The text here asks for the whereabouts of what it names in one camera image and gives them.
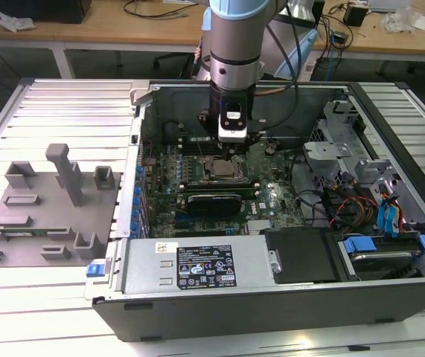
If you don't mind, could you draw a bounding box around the silver power supply unit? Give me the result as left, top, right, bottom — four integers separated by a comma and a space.
121, 237, 278, 295

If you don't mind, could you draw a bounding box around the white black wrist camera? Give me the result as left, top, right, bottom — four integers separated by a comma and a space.
217, 97, 250, 144

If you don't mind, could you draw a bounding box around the open dark PC case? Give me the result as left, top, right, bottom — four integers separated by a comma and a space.
84, 79, 425, 343

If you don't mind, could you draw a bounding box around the large black box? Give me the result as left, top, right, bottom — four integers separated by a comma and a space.
0, 0, 92, 23

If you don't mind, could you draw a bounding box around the coloured power wire bundle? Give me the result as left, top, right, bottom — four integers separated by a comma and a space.
323, 185, 380, 230

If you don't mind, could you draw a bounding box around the black RAM slot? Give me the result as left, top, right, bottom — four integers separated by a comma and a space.
180, 138, 220, 147
180, 146, 223, 155

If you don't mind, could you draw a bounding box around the black power adapter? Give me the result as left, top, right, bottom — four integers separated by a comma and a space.
343, 5, 368, 27

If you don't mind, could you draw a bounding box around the copper coloured cable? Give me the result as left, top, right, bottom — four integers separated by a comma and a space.
252, 87, 293, 97

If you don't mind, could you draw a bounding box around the silver metal drive cage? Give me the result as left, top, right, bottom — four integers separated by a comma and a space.
301, 91, 395, 187

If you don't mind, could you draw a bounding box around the silver CPU green board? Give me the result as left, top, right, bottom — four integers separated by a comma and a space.
211, 160, 237, 178

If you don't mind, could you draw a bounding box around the silver chipset heatsink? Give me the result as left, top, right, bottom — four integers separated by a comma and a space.
247, 218, 274, 234

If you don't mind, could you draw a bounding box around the black graphics card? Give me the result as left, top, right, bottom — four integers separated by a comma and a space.
184, 189, 243, 219

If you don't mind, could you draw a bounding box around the green motherboard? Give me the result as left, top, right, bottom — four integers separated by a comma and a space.
139, 139, 310, 239

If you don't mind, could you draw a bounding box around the thin wire locking lever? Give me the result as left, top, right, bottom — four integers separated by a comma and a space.
193, 128, 204, 157

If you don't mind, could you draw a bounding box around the black plastic shroud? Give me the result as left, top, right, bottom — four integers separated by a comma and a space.
260, 227, 342, 284

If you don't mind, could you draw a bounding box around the blue case latch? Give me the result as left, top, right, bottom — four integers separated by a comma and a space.
86, 262, 106, 278

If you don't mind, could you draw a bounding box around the grey flat device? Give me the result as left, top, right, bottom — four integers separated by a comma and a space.
367, 0, 411, 13

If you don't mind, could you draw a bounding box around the clear plastic bag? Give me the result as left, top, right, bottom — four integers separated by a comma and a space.
381, 5, 416, 35

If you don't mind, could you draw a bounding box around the hard disk blue carrier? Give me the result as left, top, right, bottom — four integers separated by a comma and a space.
340, 234, 425, 282

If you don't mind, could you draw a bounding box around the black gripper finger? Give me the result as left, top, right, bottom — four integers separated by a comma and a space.
232, 117, 268, 161
196, 109, 234, 161

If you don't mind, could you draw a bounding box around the pale blue data wire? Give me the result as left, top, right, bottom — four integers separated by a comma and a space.
377, 196, 391, 239
389, 193, 403, 239

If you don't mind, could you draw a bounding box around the CPU socket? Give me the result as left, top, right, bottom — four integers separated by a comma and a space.
201, 152, 249, 184

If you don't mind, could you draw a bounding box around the long wooden desk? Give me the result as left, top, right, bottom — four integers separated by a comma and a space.
0, 0, 425, 79

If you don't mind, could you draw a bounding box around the grey parts rack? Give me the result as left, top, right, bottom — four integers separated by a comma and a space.
0, 143, 124, 268

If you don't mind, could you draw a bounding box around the crumpled white plastic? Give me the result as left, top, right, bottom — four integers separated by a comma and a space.
0, 10, 36, 33

